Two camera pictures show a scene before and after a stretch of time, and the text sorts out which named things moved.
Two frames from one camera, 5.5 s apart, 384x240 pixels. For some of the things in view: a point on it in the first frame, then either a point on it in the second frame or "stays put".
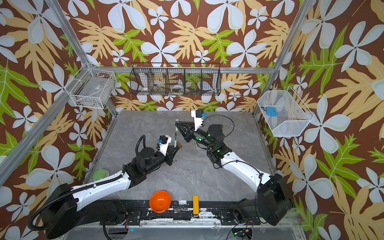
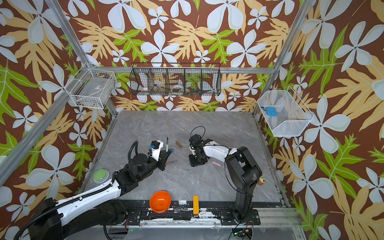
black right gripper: [190, 133] -> [196, 159]
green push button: [99, 174] stays put
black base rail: [220, 212] stays put
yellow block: [196, 204] stays put
